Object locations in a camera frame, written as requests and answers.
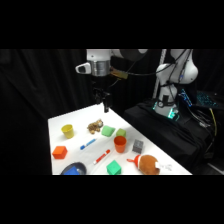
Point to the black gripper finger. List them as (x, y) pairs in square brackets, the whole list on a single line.
[(105, 107), (108, 106)]

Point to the brown plush with red hat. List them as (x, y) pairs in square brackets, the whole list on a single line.
[(148, 164)]

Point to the orange plastic cup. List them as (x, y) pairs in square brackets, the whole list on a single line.
[(120, 144)]

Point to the light green flat block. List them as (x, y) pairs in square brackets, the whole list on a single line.
[(108, 130)]

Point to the black curtain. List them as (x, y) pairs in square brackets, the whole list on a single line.
[(36, 100)]

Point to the dark bowl with blue inside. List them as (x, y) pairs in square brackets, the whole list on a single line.
[(73, 169)]

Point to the yellow plastic cup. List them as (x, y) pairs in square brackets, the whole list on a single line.
[(68, 131)]

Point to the tiger plush toy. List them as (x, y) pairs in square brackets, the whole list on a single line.
[(95, 126)]

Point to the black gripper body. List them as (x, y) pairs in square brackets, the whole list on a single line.
[(99, 90)]

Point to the orange block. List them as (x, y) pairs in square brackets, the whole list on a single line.
[(59, 152)]

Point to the grey cube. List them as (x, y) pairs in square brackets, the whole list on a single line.
[(137, 146)]

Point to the blue pen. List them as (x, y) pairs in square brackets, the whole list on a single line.
[(87, 144)]

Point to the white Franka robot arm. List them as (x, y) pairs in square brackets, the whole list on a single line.
[(98, 58)]

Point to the black keyboard with blue lights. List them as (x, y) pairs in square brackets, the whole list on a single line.
[(206, 99)]

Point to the black cloth covered stand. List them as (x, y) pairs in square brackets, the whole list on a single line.
[(166, 133)]

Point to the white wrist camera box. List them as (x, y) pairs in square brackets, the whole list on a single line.
[(82, 68)]

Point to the small yellow-green block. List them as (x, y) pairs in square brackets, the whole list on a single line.
[(121, 132)]

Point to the dark green cube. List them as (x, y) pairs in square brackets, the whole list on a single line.
[(113, 167)]

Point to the red pen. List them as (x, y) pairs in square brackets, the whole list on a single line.
[(101, 156)]

